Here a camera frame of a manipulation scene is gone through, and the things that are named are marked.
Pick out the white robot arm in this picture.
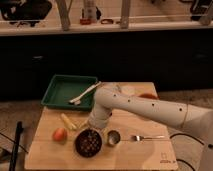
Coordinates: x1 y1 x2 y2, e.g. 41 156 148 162
88 83 213 171

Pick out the dark purple bowl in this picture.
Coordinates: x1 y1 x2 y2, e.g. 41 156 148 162
75 129 102 158

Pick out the black cable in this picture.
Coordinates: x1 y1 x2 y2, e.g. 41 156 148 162
169 132 198 171

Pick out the green plastic tray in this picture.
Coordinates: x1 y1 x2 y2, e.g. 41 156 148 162
41 75 98 111

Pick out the orange peach fruit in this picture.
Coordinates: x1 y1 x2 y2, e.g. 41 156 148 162
52 128 67 142

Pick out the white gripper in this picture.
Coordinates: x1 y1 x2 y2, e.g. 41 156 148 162
88 112 110 129

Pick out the small metal cup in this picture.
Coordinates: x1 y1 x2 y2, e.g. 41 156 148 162
107 130 121 146

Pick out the white spatula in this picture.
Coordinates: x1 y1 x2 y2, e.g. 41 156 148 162
69 82 101 105

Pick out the red object behind arm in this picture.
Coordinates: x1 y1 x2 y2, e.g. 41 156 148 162
139 93 158 99

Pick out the black stand pole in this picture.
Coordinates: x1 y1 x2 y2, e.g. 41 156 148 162
9 121 23 171

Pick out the silver metal fork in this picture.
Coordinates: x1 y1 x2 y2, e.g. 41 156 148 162
131 135 165 142

